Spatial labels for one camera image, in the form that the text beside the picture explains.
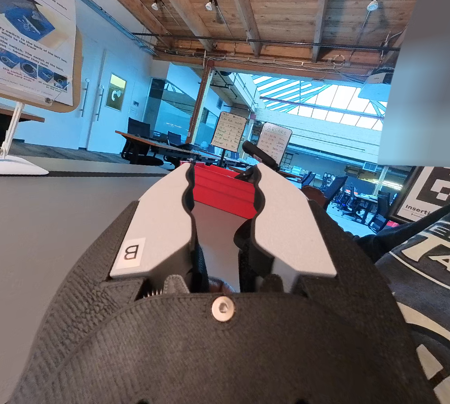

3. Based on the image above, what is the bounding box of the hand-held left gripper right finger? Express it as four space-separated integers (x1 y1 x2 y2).
250 164 338 293

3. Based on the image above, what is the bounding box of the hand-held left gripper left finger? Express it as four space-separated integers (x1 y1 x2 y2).
110 164 197 294

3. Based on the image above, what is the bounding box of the red plastic bin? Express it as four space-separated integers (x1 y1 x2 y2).
180 161 259 219

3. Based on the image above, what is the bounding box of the black ethernet adapter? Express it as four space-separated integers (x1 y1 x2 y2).
242 140 281 172

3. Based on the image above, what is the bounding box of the row of distant office chairs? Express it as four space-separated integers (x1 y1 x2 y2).
292 168 399 234

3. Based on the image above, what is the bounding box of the handwritten breaks whiteboard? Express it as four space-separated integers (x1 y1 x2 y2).
256 122 293 165

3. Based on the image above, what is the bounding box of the wooden office desk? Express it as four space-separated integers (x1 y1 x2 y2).
115 130 211 165

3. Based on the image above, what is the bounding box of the handwritten list whiteboard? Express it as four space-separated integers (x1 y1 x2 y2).
211 111 249 153

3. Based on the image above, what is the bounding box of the person's dark printed shirt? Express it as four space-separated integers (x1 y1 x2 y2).
355 205 450 404

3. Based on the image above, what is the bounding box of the yellow phone sign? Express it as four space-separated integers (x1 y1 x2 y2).
105 73 127 112

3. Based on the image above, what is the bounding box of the framed marker tag board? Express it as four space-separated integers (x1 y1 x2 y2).
388 165 450 225

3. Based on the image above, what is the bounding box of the white ceiling projector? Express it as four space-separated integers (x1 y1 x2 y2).
358 68 394 100

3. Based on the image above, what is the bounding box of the instruction board with white stand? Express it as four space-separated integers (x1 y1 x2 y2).
0 0 83 176

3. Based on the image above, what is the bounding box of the wooden support post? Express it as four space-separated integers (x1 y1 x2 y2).
189 66 214 146

